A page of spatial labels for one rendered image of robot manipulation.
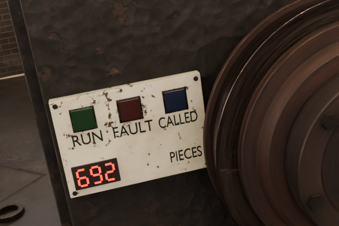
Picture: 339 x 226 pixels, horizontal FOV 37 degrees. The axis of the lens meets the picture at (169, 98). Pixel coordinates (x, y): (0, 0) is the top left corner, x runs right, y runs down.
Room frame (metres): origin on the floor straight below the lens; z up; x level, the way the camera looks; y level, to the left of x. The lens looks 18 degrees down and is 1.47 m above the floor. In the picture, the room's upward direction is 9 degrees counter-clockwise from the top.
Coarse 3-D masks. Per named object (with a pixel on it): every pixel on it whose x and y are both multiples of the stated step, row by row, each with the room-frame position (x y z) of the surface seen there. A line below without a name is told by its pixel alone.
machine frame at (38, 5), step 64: (64, 0) 0.82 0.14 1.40; (128, 0) 0.84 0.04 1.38; (192, 0) 0.86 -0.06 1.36; (256, 0) 0.87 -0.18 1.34; (64, 64) 0.82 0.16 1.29; (128, 64) 0.84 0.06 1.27; (192, 64) 0.85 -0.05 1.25; (64, 192) 0.89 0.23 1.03; (128, 192) 0.83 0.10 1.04; (192, 192) 0.85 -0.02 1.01
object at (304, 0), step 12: (300, 0) 0.79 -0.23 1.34; (312, 0) 0.80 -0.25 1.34; (276, 12) 0.79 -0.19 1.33; (264, 24) 0.78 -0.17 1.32; (252, 36) 0.78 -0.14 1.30; (240, 48) 0.78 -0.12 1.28; (228, 60) 0.78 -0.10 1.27; (228, 72) 0.77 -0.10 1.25; (216, 84) 0.77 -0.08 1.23; (216, 96) 0.77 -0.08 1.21; (204, 120) 0.77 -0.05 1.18; (204, 132) 0.77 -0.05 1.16; (204, 144) 0.77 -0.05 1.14; (216, 180) 0.77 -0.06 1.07; (216, 192) 0.77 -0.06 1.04
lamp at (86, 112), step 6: (84, 108) 0.80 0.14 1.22; (90, 108) 0.80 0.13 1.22; (72, 114) 0.79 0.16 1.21; (78, 114) 0.80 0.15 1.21; (84, 114) 0.80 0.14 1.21; (90, 114) 0.80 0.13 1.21; (72, 120) 0.80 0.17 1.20; (78, 120) 0.80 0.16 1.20; (84, 120) 0.80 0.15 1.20; (90, 120) 0.80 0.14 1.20; (78, 126) 0.80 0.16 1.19; (84, 126) 0.80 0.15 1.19; (90, 126) 0.80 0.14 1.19
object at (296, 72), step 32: (320, 32) 0.71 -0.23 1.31; (288, 64) 0.70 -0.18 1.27; (320, 64) 0.69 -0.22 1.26; (256, 96) 0.70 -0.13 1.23; (288, 96) 0.68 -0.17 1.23; (256, 128) 0.69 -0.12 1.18; (288, 128) 0.68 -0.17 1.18; (256, 160) 0.69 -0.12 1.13; (256, 192) 0.69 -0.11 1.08; (288, 192) 0.68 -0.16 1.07; (288, 224) 0.69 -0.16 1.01
